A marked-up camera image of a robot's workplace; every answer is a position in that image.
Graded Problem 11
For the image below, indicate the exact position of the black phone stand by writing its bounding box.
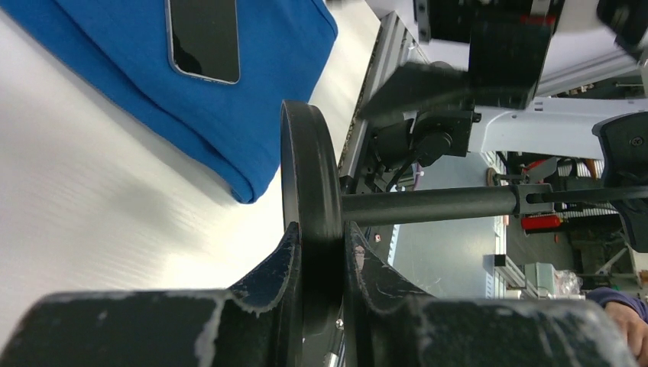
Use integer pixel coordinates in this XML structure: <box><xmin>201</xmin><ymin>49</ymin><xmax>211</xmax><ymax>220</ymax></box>
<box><xmin>280</xmin><ymin>99</ymin><xmax>648</xmax><ymax>367</ymax></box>

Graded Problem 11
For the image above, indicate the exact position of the person's hand in background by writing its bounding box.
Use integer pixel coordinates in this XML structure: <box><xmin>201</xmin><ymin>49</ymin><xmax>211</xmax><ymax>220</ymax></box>
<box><xmin>604</xmin><ymin>302</ymin><xmax>647</xmax><ymax>366</ymax></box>

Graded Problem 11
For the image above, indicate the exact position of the black phone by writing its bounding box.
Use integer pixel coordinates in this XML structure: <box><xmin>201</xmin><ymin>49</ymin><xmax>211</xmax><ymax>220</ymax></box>
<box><xmin>165</xmin><ymin>0</ymin><xmax>241</xmax><ymax>85</ymax></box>

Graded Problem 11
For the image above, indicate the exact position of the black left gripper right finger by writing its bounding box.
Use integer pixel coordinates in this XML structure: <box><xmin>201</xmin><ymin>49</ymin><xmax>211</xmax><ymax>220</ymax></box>
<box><xmin>344</xmin><ymin>222</ymin><xmax>637</xmax><ymax>366</ymax></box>

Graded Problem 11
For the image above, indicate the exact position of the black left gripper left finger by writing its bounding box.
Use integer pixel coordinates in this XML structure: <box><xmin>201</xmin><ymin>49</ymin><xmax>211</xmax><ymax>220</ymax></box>
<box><xmin>1</xmin><ymin>224</ymin><xmax>303</xmax><ymax>366</ymax></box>

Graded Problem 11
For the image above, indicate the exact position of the blue cloth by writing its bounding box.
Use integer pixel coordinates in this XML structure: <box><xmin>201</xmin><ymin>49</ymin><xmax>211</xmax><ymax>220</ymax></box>
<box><xmin>1</xmin><ymin>1</ymin><xmax>338</xmax><ymax>203</ymax></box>

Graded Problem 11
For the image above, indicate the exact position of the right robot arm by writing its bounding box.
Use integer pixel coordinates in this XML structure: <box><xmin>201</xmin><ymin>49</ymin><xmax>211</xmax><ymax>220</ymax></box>
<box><xmin>358</xmin><ymin>1</ymin><xmax>647</xmax><ymax>253</ymax></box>

